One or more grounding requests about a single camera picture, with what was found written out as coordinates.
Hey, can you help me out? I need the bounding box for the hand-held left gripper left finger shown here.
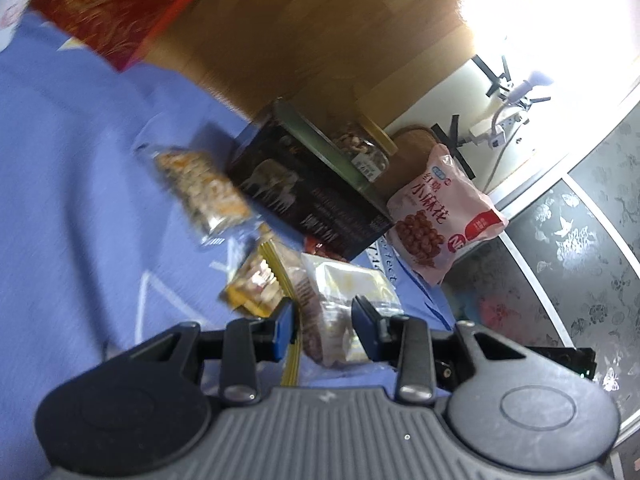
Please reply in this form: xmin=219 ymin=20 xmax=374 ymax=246
xmin=115 ymin=297 xmax=296 ymax=406

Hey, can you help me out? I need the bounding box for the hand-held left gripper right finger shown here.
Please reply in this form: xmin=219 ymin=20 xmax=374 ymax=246
xmin=350 ymin=296 xmax=541 ymax=406

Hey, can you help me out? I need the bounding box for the clear layered cake packet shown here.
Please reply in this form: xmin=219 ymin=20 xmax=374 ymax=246
xmin=260 ymin=237 xmax=403 ymax=386

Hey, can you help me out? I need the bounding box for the yellow snack packet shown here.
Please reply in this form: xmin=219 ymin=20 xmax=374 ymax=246
xmin=220 ymin=247 xmax=281 ymax=320

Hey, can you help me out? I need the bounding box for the small red snack packet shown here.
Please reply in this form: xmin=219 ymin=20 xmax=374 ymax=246
xmin=304 ymin=237 xmax=348 ymax=263

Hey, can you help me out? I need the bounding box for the black tin box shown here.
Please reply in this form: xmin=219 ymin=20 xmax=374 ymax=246
xmin=227 ymin=99 xmax=396 ymax=261

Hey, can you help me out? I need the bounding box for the clear nut bar packet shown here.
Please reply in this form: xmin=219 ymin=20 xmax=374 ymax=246
xmin=135 ymin=145 xmax=256 ymax=246

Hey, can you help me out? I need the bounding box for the patterned glass sliding door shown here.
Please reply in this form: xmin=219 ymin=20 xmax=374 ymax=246
xmin=440 ymin=115 xmax=640 ymax=480

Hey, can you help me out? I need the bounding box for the pink snack bag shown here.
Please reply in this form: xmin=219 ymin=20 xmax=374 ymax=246
xmin=387 ymin=144 xmax=510 ymax=286

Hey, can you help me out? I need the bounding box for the brown wooden cutting board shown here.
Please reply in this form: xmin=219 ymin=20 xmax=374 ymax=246
xmin=385 ymin=125 xmax=476 ymax=201

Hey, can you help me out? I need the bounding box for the clear nut jar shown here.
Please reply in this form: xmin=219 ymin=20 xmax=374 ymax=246
xmin=330 ymin=115 xmax=398 ymax=181

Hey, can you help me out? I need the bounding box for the white power strip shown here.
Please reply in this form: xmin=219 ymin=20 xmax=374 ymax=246
xmin=470 ymin=115 xmax=531 ymax=148

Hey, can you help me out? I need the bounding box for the blue printed tablecloth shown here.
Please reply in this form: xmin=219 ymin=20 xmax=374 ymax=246
xmin=0 ymin=12 xmax=456 ymax=480

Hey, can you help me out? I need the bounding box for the white gooseneck lamp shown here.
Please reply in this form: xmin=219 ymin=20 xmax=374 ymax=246
xmin=492 ymin=72 xmax=553 ymax=131

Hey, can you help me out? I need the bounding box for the red gift box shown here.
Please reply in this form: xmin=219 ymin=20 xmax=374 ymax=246
xmin=30 ymin=0 xmax=236 ymax=72

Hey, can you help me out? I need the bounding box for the wooden wall board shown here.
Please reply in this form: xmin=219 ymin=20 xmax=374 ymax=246
xmin=145 ymin=0 xmax=481 ymax=146

